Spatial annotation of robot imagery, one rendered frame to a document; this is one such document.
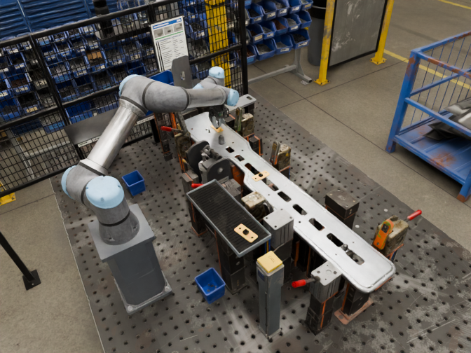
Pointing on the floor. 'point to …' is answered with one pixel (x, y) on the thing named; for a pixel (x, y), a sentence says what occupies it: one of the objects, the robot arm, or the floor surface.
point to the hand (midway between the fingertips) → (216, 125)
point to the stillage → (436, 122)
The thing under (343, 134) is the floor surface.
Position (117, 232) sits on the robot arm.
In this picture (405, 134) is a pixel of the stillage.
